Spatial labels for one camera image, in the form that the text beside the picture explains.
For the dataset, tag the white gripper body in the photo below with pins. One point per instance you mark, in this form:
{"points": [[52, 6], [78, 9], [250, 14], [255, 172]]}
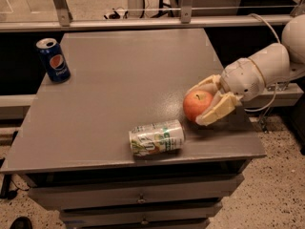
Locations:
{"points": [[243, 77]]}

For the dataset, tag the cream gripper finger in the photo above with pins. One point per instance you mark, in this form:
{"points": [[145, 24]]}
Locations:
{"points": [[210, 84], [221, 106]]}

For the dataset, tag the red apple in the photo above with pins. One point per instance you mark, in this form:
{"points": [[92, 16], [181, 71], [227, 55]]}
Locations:
{"points": [[195, 103]]}

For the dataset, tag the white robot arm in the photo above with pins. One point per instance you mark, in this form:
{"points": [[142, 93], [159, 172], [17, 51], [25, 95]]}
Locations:
{"points": [[284, 60]]}

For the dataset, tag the white green 7up can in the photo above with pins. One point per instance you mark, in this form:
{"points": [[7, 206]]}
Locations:
{"points": [[157, 138]]}

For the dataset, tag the blue pepsi can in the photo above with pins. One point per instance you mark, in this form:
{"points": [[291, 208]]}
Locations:
{"points": [[53, 60]]}

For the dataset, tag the lower grey drawer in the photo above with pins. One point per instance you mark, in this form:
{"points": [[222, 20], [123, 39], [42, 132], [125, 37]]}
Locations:
{"points": [[141, 215]]}

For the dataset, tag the grey drawer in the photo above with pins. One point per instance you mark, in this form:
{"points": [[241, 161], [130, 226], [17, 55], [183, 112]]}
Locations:
{"points": [[135, 192], [141, 215]]}

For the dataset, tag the grey drawer cabinet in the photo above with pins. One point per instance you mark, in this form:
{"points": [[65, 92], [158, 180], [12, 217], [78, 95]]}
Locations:
{"points": [[77, 132]]}

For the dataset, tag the grey metal railing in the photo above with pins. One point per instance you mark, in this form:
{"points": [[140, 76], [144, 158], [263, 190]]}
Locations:
{"points": [[86, 15]]}

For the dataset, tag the upper grey drawer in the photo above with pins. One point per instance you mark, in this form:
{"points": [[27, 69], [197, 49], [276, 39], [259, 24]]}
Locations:
{"points": [[135, 192]]}

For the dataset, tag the black shoe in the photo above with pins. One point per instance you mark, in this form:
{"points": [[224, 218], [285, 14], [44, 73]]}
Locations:
{"points": [[21, 223]]}

